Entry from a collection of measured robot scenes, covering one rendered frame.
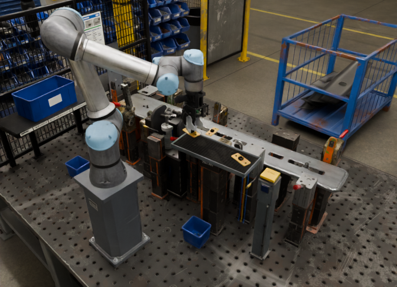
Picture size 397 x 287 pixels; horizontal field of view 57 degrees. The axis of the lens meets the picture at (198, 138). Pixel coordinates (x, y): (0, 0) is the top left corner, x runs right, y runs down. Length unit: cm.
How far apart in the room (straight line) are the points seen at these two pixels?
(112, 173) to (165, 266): 51
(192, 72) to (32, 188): 124
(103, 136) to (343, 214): 128
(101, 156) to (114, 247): 45
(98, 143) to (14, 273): 160
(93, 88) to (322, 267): 123
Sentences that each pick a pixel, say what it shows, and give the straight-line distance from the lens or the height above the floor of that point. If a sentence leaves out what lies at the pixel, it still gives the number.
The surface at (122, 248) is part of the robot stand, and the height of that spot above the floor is 77.
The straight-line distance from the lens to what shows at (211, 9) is 483.
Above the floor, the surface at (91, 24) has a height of 138.
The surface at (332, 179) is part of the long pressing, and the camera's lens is 178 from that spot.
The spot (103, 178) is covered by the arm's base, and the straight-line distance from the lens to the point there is 150.
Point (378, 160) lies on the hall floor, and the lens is 383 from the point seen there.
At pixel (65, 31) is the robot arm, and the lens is 129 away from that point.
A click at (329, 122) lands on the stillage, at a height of 16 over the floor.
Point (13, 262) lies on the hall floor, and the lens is 290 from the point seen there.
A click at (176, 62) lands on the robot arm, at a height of 154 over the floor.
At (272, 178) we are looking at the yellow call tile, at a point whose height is 116.
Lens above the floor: 207
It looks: 33 degrees down
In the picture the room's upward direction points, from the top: straight up
